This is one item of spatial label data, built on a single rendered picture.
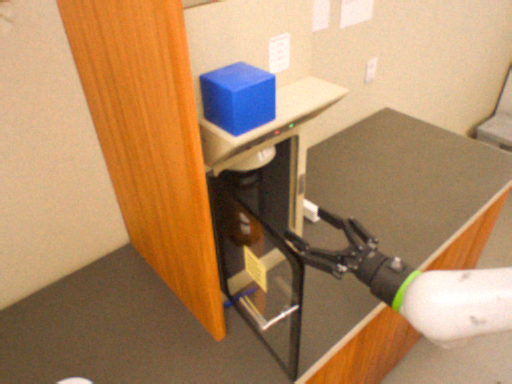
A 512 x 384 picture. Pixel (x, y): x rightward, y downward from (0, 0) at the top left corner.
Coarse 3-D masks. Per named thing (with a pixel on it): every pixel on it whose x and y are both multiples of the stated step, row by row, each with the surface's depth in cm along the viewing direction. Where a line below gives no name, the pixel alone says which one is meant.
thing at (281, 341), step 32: (224, 192) 80; (224, 224) 87; (256, 224) 72; (224, 256) 96; (256, 256) 78; (288, 256) 66; (256, 288) 85; (288, 288) 71; (288, 320) 76; (288, 352) 82
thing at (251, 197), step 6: (258, 168) 111; (258, 180) 106; (228, 186) 107; (240, 186) 105; (246, 186) 105; (258, 186) 108; (234, 192) 107; (240, 192) 107; (246, 192) 107; (252, 192) 107; (258, 192) 109; (240, 198) 108; (246, 198) 108; (252, 198) 109; (258, 198) 111; (252, 204) 110; (258, 204) 112; (258, 210) 113
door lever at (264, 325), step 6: (240, 300) 80; (246, 300) 80; (246, 306) 79; (252, 306) 79; (252, 312) 78; (258, 312) 78; (252, 318) 78; (258, 318) 76; (276, 318) 77; (282, 318) 77; (258, 324) 76; (264, 324) 75; (270, 324) 76; (264, 330) 75
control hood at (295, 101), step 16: (304, 80) 91; (320, 80) 90; (288, 96) 84; (304, 96) 84; (320, 96) 84; (336, 96) 84; (288, 112) 78; (304, 112) 79; (320, 112) 91; (208, 128) 75; (256, 128) 74; (272, 128) 75; (208, 144) 78; (224, 144) 73; (240, 144) 72; (208, 160) 80; (224, 160) 82
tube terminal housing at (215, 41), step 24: (240, 0) 71; (264, 0) 75; (288, 0) 79; (312, 0) 83; (192, 24) 67; (216, 24) 70; (240, 24) 74; (264, 24) 77; (288, 24) 82; (312, 24) 86; (192, 48) 69; (216, 48) 73; (240, 48) 76; (264, 48) 80; (192, 72) 72; (288, 72) 88; (264, 144) 93; (216, 168) 87
